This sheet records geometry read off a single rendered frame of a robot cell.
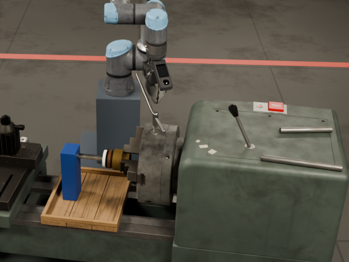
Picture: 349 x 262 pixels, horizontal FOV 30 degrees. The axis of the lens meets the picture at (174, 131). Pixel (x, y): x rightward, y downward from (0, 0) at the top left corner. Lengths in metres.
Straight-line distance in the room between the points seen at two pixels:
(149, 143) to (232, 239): 0.47
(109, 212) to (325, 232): 0.84
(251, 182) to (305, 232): 0.29
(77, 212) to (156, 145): 0.45
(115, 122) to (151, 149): 0.64
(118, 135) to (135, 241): 0.66
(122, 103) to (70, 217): 0.66
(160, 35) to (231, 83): 3.42
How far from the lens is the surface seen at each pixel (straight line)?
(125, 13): 2.34
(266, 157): 2.29
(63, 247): 2.68
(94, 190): 2.74
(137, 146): 2.55
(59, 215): 2.62
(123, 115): 3.00
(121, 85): 2.97
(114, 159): 2.53
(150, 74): 2.34
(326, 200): 2.35
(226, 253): 2.50
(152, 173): 2.40
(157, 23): 2.24
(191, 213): 2.40
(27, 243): 2.72
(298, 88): 5.70
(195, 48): 6.27
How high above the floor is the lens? 2.49
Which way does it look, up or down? 31 degrees down
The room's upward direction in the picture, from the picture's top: 3 degrees clockwise
